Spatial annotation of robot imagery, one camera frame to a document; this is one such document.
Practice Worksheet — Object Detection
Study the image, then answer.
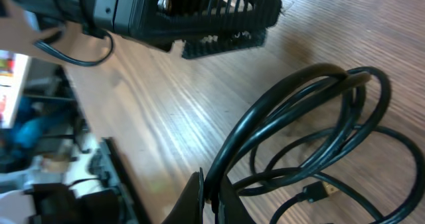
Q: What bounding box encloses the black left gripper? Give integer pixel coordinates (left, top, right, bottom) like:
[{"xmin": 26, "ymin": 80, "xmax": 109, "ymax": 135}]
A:
[{"xmin": 53, "ymin": 0, "xmax": 143, "ymax": 40}]

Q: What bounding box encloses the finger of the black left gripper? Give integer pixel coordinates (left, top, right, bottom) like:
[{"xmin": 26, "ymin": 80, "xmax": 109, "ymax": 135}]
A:
[
  {"xmin": 132, "ymin": 0, "xmax": 282, "ymax": 45},
  {"xmin": 181, "ymin": 29, "xmax": 267, "ymax": 60}
]

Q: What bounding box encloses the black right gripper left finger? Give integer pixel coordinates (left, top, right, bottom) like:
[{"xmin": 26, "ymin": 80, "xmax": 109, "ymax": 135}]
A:
[{"xmin": 162, "ymin": 168, "xmax": 205, "ymax": 224}]

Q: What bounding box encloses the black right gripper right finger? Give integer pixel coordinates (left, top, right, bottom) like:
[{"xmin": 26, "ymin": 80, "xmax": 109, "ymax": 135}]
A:
[{"xmin": 217, "ymin": 177, "xmax": 255, "ymax": 224}]

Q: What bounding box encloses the black USB cable blue plug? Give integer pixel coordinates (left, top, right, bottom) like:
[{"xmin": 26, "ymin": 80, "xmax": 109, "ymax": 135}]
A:
[{"xmin": 204, "ymin": 63, "xmax": 424, "ymax": 223}]

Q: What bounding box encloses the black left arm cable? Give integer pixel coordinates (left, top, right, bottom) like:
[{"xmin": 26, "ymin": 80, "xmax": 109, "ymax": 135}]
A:
[{"xmin": 33, "ymin": 27, "xmax": 114, "ymax": 68}]

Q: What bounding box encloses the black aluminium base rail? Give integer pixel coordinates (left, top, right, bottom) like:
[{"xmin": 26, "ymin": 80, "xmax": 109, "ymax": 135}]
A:
[{"xmin": 59, "ymin": 64, "xmax": 153, "ymax": 224}]

